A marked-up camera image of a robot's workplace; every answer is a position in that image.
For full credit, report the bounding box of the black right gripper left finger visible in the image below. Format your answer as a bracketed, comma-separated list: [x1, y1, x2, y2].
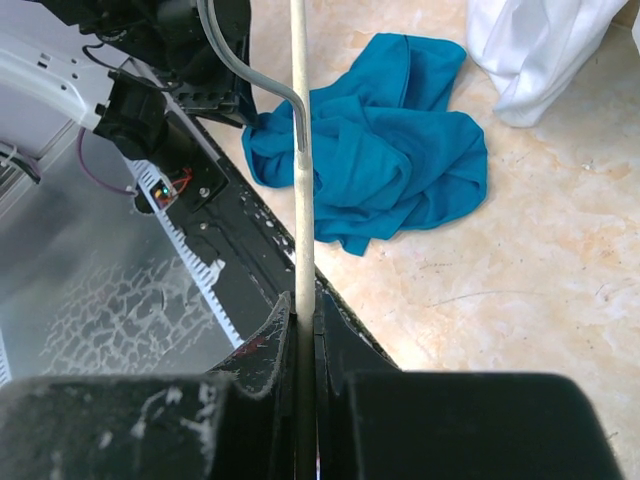
[1, 294, 295, 479]

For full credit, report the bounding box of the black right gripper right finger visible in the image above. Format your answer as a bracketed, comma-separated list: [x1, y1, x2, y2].
[315, 295, 622, 479]

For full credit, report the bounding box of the blue t-shirt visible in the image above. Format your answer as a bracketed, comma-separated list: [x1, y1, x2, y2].
[241, 32, 489, 257]

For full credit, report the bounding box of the cream hanger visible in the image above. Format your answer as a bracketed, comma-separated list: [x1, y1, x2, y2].
[196, 1, 315, 323]

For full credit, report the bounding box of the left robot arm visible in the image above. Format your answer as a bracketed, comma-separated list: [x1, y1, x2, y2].
[1, 1, 258, 173]

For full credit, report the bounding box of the white t-shirt on green hanger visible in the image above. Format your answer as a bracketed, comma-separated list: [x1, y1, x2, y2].
[466, 0, 626, 128]

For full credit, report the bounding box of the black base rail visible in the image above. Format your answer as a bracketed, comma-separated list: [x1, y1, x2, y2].
[144, 99, 401, 374]

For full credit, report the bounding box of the white toothed cable strip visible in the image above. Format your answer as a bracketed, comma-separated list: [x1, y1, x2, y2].
[127, 160, 244, 350]

